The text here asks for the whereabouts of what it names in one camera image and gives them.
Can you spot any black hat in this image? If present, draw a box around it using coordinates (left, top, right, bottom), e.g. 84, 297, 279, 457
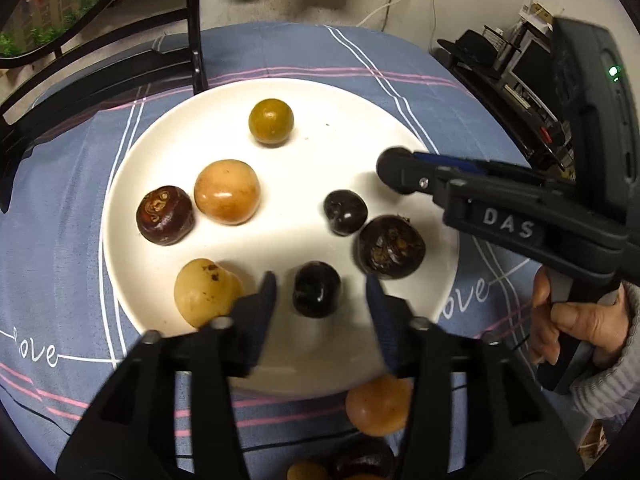
437, 29, 501, 63

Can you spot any cardboard box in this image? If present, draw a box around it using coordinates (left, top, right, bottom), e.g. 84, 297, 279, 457
520, 2, 556, 28

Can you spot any white power cable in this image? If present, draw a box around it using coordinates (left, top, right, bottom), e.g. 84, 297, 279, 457
356, 0, 426, 26

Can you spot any green tangerine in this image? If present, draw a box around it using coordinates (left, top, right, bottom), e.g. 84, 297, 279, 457
248, 98, 295, 147

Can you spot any white round plate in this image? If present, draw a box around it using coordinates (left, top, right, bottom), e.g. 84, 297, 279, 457
101, 77, 460, 401

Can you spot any black chair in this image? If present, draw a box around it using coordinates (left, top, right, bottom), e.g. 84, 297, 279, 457
0, 0, 208, 213

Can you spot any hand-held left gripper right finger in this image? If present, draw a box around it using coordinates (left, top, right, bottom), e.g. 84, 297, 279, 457
365, 272, 586, 480

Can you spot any person's right hand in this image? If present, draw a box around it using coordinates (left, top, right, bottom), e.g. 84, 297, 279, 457
530, 265, 636, 363

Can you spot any dark brown water chestnut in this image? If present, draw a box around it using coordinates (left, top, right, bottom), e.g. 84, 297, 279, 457
136, 185, 195, 246
330, 437, 397, 480
356, 215, 427, 281

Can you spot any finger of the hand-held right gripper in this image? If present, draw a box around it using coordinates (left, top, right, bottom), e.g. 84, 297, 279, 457
376, 146, 451, 206
414, 152, 576, 196

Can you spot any black computer monitor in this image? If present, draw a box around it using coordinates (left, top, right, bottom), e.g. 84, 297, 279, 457
510, 40, 553, 96

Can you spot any cluttered black shelf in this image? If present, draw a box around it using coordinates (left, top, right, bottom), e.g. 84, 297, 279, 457
435, 40, 576, 176

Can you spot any yellow-orange tangerine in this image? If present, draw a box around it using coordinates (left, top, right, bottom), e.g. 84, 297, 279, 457
286, 461, 328, 480

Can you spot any spotted pale tan round fruit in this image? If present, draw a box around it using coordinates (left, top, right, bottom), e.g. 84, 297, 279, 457
174, 258, 246, 330

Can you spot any blue striped tablecloth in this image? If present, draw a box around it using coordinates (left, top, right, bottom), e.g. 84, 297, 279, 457
0, 22, 621, 480

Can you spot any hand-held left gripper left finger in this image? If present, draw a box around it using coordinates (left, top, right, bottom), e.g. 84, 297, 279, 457
57, 271, 278, 480

